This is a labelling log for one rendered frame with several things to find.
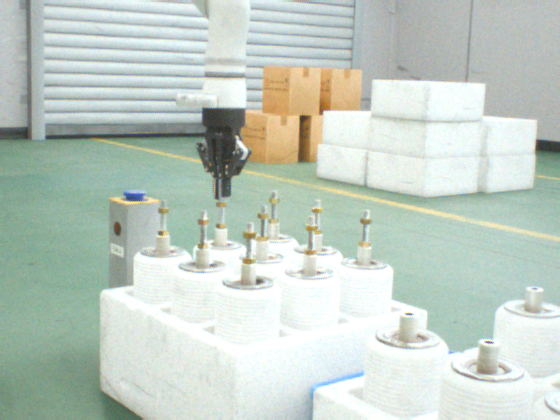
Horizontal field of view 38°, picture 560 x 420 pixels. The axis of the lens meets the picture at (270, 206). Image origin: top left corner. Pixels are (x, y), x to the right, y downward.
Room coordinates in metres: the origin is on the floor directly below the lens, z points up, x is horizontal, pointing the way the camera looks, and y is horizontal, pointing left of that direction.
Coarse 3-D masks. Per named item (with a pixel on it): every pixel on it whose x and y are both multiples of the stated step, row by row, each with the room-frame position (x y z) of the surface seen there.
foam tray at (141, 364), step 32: (128, 288) 1.37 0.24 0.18; (128, 320) 1.27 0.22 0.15; (160, 320) 1.20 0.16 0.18; (352, 320) 1.23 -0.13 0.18; (384, 320) 1.23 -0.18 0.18; (128, 352) 1.27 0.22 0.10; (160, 352) 1.20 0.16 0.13; (192, 352) 1.13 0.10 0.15; (224, 352) 1.07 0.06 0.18; (256, 352) 1.07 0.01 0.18; (288, 352) 1.11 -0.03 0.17; (320, 352) 1.15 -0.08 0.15; (352, 352) 1.19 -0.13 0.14; (128, 384) 1.28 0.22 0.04; (160, 384) 1.20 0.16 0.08; (192, 384) 1.13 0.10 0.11; (224, 384) 1.07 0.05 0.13; (256, 384) 1.07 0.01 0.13; (288, 384) 1.11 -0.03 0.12; (160, 416) 1.20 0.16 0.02; (192, 416) 1.13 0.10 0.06; (224, 416) 1.07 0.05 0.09; (256, 416) 1.07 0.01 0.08; (288, 416) 1.11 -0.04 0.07
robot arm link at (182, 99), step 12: (204, 84) 1.40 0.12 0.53; (216, 84) 1.38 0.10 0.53; (228, 84) 1.38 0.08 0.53; (240, 84) 1.39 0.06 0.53; (180, 96) 1.39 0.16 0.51; (192, 96) 1.36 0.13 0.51; (204, 96) 1.34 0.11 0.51; (216, 96) 1.38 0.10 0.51; (228, 96) 1.38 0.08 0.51; (240, 96) 1.39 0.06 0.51
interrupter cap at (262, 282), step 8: (224, 280) 1.16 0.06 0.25; (232, 280) 1.16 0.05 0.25; (240, 280) 1.17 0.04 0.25; (256, 280) 1.17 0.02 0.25; (264, 280) 1.17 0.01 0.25; (272, 280) 1.17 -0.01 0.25; (232, 288) 1.13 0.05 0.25; (240, 288) 1.12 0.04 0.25; (248, 288) 1.12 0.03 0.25; (256, 288) 1.12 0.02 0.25; (264, 288) 1.13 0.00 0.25
